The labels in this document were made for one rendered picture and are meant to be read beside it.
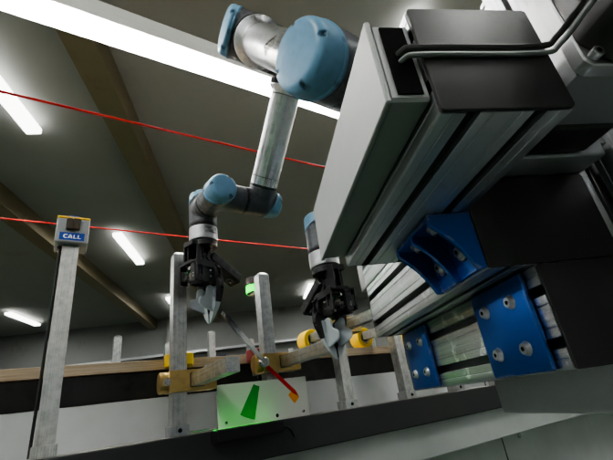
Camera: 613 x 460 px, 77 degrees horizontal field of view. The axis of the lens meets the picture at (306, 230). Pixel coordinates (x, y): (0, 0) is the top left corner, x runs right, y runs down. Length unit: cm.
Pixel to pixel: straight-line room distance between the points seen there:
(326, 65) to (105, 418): 102
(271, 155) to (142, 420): 79
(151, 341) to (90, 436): 1030
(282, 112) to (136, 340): 1080
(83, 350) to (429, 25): 1187
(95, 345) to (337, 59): 1155
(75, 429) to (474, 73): 116
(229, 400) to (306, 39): 83
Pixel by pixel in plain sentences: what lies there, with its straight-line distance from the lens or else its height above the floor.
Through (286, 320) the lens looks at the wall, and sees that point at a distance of 1123.
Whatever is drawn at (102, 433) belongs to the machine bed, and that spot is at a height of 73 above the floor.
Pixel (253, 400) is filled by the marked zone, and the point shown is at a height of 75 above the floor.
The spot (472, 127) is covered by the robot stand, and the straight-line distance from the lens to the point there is 27.
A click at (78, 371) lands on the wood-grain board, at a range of 122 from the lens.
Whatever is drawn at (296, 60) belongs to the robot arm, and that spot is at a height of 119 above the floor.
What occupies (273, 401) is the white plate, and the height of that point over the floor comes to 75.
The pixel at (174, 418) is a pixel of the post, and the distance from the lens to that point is 103.
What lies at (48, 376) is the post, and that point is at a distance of 101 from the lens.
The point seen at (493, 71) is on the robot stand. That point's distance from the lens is 28.
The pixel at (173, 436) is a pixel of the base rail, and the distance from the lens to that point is 103.
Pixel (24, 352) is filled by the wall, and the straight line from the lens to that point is 1262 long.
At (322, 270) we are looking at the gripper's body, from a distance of 93.
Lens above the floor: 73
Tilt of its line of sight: 24 degrees up
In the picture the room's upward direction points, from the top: 8 degrees counter-clockwise
